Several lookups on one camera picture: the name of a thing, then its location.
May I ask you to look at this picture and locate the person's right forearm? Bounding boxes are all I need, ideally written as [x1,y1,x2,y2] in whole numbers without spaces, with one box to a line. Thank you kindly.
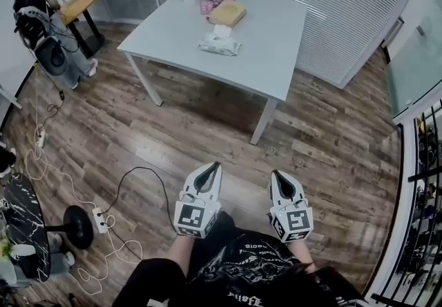
[286,241,317,274]

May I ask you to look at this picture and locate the person's left forearm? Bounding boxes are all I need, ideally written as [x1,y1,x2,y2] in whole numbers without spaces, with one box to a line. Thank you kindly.
[168,235,196,269]

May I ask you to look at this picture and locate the small white flower pot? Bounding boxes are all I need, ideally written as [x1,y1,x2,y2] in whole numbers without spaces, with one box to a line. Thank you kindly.
[0,235,37,261]

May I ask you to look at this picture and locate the person's black printed T-shirt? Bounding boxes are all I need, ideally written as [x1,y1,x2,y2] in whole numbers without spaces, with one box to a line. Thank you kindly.
[112,210,367,307]

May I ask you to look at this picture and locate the black marble table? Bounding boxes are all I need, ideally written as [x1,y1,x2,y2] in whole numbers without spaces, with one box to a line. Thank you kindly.
[0,174,95,281]

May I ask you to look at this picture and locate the black metal railing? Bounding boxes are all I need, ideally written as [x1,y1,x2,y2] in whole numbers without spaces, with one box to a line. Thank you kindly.
[371,98,442,307]

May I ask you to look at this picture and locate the round wooden table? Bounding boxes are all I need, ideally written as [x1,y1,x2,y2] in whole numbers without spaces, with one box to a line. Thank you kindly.
[58,0,106,59]

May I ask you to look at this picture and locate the white power strip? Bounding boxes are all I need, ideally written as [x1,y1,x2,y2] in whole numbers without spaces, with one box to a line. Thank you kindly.
[91,207,112,235]
[35,124,48,148]

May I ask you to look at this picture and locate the white tissue packet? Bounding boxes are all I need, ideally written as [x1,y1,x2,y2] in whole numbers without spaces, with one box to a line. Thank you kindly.
[197,23,242,57]

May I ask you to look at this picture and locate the metal door handle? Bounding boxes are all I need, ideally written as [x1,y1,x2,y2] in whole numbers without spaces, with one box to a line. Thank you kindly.
[381,17,405,48]

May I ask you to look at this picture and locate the pink paperback book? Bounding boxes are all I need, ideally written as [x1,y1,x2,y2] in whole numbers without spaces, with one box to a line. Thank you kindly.
[199,0,236,16]

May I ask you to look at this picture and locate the tan hardcover book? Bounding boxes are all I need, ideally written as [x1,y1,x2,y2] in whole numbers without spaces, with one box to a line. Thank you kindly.
[206,0,248,28]

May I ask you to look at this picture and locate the black cable with adapter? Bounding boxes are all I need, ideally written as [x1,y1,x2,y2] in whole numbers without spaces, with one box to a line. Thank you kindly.
[46,90,67,124]

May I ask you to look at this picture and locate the black power cable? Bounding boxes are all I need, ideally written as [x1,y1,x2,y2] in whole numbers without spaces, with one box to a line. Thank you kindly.
[102,166,177,262]

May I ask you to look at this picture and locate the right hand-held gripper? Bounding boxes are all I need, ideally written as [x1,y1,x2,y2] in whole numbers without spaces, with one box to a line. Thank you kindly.
[268,170,314,244]

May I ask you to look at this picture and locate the light grey square table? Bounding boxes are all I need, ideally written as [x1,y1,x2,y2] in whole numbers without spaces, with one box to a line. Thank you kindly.
[116,0,309,146]

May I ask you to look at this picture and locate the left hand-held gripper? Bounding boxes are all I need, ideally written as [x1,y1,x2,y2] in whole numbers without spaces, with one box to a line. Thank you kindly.
[173,161,223,239]

